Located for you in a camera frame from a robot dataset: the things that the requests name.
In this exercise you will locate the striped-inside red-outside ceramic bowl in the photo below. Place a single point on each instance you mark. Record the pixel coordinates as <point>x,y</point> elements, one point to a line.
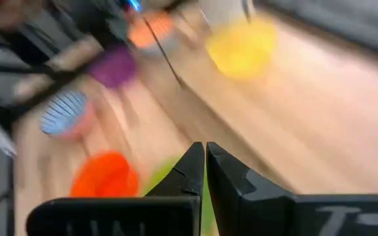
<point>62,113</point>

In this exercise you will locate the orange plastic bowl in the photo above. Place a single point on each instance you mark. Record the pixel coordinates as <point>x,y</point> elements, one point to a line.
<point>105,177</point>

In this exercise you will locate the orange-inside teal-outside ceramic bowl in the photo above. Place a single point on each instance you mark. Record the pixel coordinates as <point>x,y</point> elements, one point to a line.
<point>149,31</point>

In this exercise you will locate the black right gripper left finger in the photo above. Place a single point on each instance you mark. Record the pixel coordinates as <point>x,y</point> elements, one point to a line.
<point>162,213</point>

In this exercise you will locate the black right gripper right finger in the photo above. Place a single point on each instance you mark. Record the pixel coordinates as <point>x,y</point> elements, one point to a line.
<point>258,209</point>

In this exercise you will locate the green plastic bowl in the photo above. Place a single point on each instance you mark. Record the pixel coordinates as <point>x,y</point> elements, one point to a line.
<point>157,178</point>

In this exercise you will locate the black aluminium table frame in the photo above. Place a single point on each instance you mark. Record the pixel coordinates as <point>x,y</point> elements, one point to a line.
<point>12,67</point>

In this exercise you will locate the purple plastic bowl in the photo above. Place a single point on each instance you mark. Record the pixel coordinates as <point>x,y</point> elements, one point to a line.
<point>113,67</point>

